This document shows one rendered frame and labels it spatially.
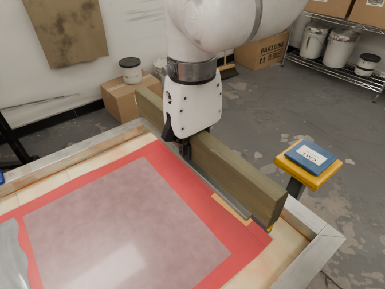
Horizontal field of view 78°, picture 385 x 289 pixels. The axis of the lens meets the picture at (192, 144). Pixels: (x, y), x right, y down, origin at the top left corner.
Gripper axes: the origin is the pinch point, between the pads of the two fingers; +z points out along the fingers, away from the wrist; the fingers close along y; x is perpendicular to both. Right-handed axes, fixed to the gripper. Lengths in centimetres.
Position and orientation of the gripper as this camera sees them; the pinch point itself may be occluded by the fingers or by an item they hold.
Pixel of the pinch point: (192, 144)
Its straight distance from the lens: 47.6
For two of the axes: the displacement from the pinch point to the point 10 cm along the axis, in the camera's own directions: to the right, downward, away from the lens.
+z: 0.1, 7.5, 6.7
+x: -6.2, -5.2, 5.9
